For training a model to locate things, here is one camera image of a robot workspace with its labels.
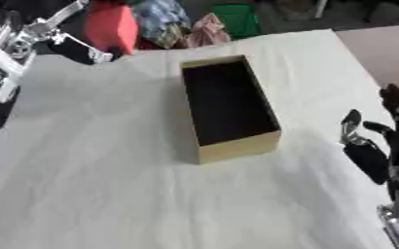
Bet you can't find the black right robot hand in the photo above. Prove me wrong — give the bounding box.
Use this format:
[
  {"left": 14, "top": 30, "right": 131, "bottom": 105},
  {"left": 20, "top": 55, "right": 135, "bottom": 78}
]
[{"left": 337, "top": 83, "right": 399, "bottom": 202}]

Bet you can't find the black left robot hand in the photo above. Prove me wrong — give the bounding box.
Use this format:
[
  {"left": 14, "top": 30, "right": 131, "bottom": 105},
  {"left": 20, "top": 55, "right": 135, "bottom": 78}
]
[{"left": 44, "top": 30, "right": 127, "bottom": 66}]

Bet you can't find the tan cardboard box black inside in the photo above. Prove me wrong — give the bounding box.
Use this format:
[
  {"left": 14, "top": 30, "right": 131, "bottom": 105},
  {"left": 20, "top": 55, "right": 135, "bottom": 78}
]
[{"left": 179, "top": 54, "right": 283, "bottom": 165}]

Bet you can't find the red fabric bag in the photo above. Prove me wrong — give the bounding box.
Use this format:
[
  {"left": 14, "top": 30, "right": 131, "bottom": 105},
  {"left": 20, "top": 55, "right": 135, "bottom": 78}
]
[{"left": 82, "top": 0, "right": 140, "bottom": 55}]

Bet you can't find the blue patterned fabric bundle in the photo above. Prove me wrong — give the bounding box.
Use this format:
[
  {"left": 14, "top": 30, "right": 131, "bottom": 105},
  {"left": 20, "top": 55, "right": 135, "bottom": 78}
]
[{"left": 129, "top": 0, "right": 193, "bottom": 50}]

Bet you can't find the pink fabric bundle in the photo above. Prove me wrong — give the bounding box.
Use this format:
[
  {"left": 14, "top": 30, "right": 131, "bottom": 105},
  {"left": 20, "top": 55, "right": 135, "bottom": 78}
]
[{"left": 184, "top": 12, "right": 234, "bottom": 49}]

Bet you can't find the white pole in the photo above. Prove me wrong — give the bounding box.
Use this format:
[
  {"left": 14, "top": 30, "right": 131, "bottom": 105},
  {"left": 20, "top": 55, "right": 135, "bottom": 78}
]
[{"left": 311, "top": 0, "right": 331, "bottom": 19}]

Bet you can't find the green plastic crate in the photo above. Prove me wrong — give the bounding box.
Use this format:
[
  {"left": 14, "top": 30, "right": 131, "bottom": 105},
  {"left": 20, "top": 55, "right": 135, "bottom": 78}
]
[{"left": 209, "top": 3, "right": 263, "bottom": 39}]

